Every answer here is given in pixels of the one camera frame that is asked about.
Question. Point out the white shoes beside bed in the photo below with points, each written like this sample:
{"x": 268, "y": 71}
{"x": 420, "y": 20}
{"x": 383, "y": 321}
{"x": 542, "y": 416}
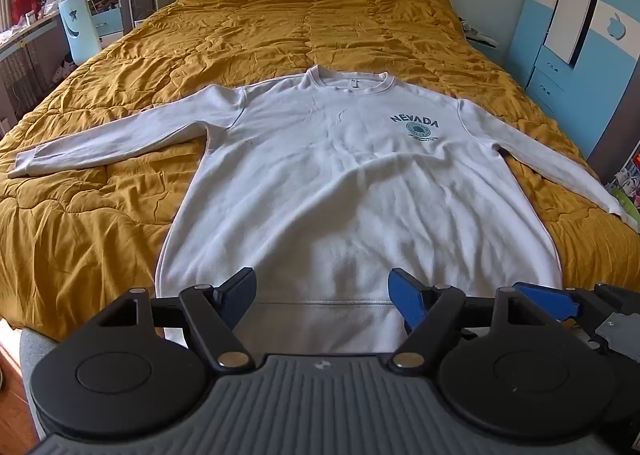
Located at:
{"x": 480, "y": 32}

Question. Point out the light blue chair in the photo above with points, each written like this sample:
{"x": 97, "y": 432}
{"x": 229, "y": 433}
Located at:
{"x": 77, "y": 27}

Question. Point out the cluttered desk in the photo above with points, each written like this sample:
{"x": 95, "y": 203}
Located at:
{"x": 25, "y": 45}

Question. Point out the white printed sweatshirt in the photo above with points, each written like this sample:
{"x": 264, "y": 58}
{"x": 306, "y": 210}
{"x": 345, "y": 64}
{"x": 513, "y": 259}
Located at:
{"x": 345, "y": 195}

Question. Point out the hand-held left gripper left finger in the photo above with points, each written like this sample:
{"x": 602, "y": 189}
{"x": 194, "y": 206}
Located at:
{"x": 241, "y": 296}

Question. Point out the red bag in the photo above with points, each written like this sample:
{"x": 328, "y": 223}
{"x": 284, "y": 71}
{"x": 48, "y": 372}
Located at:
{"x": 27, "y": 2}

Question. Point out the blue wardrobe with apple cutouts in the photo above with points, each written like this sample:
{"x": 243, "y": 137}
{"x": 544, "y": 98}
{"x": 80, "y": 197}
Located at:
{"x": 600, "y": 50}

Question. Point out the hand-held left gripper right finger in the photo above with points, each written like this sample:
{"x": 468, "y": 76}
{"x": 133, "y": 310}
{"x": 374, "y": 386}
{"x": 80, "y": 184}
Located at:
{"x": 407, "y": 302}

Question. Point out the black framed white board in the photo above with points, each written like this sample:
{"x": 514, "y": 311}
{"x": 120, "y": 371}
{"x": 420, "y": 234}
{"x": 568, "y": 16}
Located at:
{"x": 575, "y": 0}

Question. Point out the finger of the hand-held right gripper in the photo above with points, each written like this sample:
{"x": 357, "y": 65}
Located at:
{"x": 549, "y": 299}

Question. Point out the grey padded footboard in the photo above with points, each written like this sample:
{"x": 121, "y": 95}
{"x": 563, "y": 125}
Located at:
{"x": 35, "y": 375}

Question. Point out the mustard yellow quilt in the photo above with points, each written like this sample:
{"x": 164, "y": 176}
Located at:
{"x": 150, "y": 95}

